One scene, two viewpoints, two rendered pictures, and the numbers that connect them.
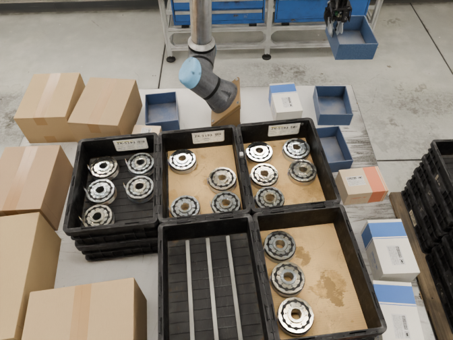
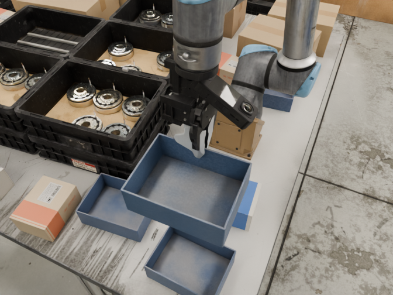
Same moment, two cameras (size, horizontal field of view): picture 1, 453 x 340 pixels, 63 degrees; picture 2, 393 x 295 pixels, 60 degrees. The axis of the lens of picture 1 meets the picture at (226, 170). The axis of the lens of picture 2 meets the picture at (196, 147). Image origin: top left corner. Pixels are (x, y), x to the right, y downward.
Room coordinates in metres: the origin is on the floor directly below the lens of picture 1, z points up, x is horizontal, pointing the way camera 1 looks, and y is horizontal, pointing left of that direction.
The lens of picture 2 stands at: (1.48, -0.85, 1.63)
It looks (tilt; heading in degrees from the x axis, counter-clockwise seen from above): 49 degrees down; 114
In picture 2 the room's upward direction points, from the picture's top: straight up
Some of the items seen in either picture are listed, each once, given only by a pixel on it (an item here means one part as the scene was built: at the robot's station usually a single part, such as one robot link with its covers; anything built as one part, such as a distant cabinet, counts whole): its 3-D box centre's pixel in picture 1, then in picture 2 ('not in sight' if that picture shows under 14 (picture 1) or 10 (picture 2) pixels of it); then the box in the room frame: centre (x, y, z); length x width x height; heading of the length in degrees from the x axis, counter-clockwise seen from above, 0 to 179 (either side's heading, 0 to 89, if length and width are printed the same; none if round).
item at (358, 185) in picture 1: (360, 185); (47, 207); (0.84, -0.53, 0.74); 0.16 x 0.12 x 0.07; 95
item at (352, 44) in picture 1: (350, 37); (188, 186); (1.31, -0.51, 1.10); 0.20 x 0.15 x 0.07; 1
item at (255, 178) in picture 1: (264, 174); (107, 98); (0.82, -0.14, 0.86); 0.10 x 0.10 x 0.01
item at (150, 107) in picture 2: (284, 162); (94, 97); (0.83, -0.21, 0.92); 0.40 x 0.30 x 0.02; 5
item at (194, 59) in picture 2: not in sight; (196, 50); (1.29, -0.43, 1.34); 0.08 x 0.08 x 0.05
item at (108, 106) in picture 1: (108, 112); (276, 48); (1.26, 0.53, 0.78); 0.30 x 0.22 x 0.16; 173
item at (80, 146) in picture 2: (282, 171); (97, 109); (0.83, -0.21, 0.87); 0.40 x 0.30 x 0.11; 5
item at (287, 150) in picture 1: (296, 148); (116, 134); (0.94, -0.28, 0.86); 0.10 x 0.10 x 0.01
